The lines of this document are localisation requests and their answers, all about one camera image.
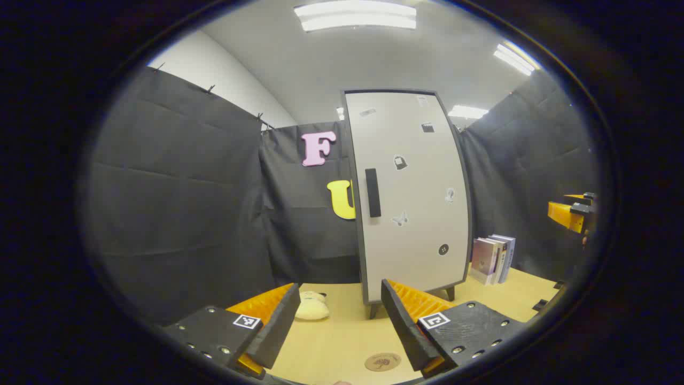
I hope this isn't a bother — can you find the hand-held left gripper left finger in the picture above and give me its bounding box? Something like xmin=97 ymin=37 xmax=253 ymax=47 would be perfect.
xmin=163 ymin=283 xmax=301 ymax=381

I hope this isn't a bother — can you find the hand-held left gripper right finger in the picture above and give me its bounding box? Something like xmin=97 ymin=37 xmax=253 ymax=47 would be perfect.
xmin=380 ymin=279 xmax=525 ymax=380

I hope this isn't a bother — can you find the round brown coaster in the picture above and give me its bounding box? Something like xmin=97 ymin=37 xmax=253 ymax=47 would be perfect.
xmin=364 ymin=352 xmax=401 ymax=372

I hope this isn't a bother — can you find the dark grey cabinet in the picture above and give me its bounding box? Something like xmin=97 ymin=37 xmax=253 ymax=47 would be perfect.
xmin=341 ymin=88 xmax=473 ymax=320

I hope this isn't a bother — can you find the light grey cabinet door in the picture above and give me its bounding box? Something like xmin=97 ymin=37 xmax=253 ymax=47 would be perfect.
xmin=345 ymin=92 xmax=471 ymax=303

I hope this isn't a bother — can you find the black door handle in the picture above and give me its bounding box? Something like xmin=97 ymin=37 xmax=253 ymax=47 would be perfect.
xmin=365 ymin=168 xmax=382 ymax=218

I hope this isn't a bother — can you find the cream plush toy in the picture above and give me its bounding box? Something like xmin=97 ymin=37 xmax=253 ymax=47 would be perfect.
xmin=295 ymin=291 xmax=330 ymax=321

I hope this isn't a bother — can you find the blue grey book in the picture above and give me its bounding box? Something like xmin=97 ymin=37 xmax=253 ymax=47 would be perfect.
xmin=492 ymin=234 xmax=516 ymax=283

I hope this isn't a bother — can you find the white book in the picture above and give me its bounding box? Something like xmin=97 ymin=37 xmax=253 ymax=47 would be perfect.
xmin=492 ymin=238 xmax=508 ymax=284

